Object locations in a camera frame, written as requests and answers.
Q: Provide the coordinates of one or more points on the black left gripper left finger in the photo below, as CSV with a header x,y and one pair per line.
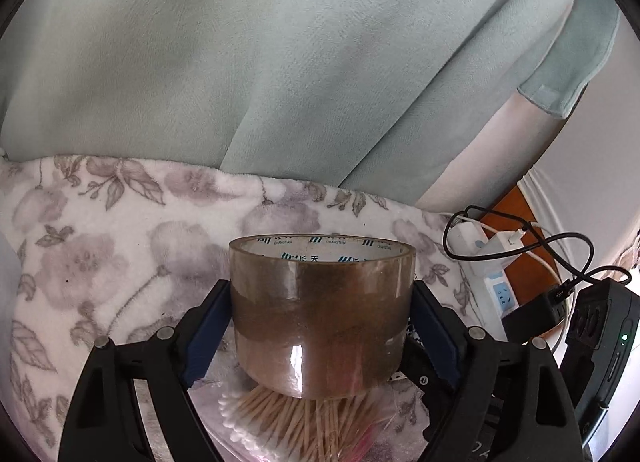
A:
x,y
104,421

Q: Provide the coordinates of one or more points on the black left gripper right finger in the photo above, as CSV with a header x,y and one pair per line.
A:
x,y
475,388

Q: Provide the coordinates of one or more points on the brown packing tape roll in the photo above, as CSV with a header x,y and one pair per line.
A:
x,y
320,316

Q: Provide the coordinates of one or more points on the black power adapter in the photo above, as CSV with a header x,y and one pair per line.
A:
x,y
542,314

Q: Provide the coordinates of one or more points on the white power strip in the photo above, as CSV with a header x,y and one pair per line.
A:
x,y
493,297

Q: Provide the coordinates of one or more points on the white charger plug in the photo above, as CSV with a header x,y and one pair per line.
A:
x,y
503,242

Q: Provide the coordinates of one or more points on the cotton swab pack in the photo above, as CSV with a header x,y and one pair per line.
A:
x,y
268,426

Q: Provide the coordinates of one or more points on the floral fleece blanket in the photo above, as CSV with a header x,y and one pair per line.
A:
x,y
122,247

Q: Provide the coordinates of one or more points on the grey green curtain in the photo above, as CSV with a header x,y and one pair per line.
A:
x,y
375,95

